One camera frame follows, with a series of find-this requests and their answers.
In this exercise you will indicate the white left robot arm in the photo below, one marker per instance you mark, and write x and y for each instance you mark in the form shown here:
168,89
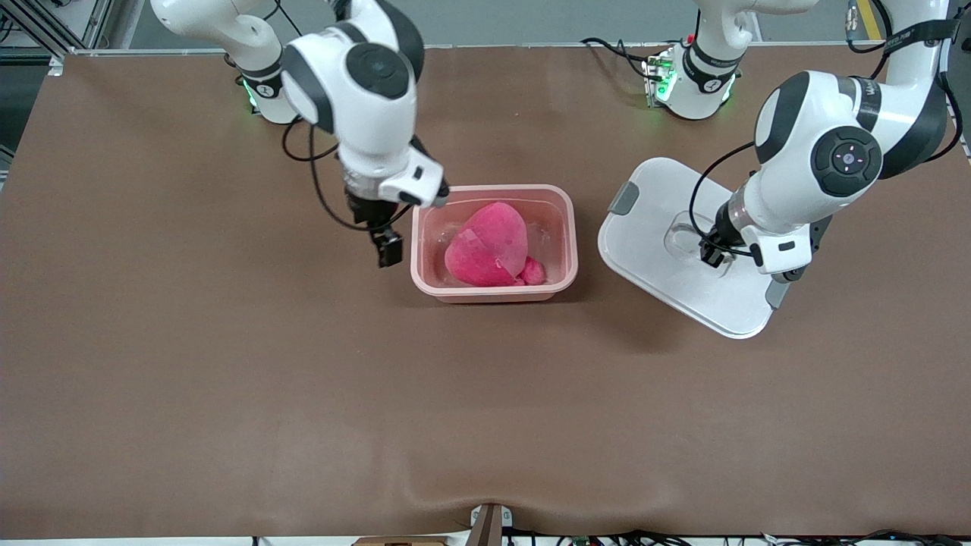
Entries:
804,152

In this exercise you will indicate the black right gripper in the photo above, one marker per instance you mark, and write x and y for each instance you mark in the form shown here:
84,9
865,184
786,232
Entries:
366,209

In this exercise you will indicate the metal corner bracket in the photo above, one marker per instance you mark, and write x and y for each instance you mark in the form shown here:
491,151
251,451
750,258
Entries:
54,65

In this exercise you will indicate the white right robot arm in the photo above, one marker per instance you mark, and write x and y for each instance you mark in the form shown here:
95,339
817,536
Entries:
364,114

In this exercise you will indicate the aluminium frame profile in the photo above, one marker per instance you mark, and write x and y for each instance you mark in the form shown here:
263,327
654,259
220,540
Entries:
98,23

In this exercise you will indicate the pink plush toy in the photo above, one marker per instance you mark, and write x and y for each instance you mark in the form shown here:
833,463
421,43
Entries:
485,246

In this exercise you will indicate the metal table clamp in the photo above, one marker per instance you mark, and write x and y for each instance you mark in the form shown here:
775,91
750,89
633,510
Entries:
489,527

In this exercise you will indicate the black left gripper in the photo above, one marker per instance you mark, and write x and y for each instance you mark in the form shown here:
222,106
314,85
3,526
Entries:
726,224

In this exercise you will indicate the brown table mat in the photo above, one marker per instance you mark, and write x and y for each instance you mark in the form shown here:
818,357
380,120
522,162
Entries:
485,417

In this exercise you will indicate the pink plastic box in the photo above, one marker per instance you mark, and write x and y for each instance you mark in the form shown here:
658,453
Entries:
432,284

